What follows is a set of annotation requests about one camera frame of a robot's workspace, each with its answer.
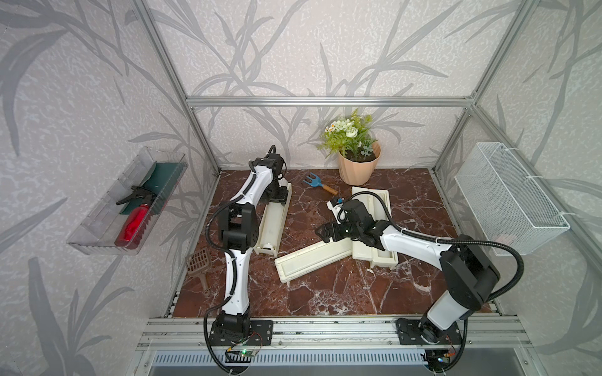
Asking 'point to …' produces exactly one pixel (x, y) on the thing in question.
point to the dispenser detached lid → (312, 258)
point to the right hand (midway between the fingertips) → (322, 227)
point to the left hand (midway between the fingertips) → (277, 201)
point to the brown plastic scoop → (197, 263)
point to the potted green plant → (358, 152)
